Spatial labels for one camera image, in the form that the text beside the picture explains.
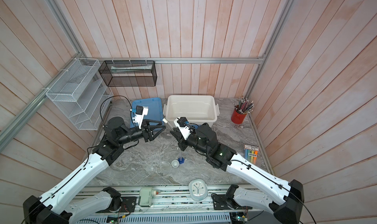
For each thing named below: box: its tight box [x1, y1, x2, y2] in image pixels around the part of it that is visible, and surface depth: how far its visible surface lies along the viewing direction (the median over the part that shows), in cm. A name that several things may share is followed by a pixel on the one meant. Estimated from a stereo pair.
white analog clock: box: [188, 178, 209, 202], surface depth 78 cm
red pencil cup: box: [230, 109, 247, 125], surface depth 105 cm
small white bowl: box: [171, 159, 180, 168], surface depth 87 cm
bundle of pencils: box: [233, 95, 255, 114], surface depth 100 cm
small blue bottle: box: [177, 157, 186, 165], surface depth 90 cm
